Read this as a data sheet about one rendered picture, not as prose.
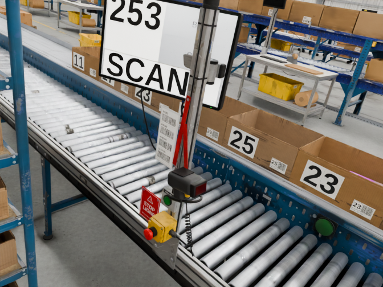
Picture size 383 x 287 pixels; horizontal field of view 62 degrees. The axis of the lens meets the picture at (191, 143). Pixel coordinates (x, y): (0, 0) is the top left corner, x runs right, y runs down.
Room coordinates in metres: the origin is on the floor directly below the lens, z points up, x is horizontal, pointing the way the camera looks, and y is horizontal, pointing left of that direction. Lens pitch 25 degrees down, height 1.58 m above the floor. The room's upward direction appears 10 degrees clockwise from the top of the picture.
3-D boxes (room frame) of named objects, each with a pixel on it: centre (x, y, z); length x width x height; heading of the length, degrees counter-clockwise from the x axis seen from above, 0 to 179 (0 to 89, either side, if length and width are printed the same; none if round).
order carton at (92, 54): (2.50, 0.81, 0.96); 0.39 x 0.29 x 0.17; 52
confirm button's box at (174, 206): (0.89, 0.04, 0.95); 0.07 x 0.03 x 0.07; 51
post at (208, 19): (0.92, 0.02, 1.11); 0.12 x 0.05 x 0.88; 51
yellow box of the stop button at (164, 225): (0.85, 0.03, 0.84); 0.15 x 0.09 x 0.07; 51
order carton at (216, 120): (1.76, -0.10, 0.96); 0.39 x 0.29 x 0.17; 51
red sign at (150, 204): (0.94, 0.09, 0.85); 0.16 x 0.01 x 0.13; 51
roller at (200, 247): (1.08, -0.22, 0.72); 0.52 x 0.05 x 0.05; 141
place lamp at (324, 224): (1.08, -0.59, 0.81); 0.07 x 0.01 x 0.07; 51
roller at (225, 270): (0.99, -0.32, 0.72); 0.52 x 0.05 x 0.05; 141
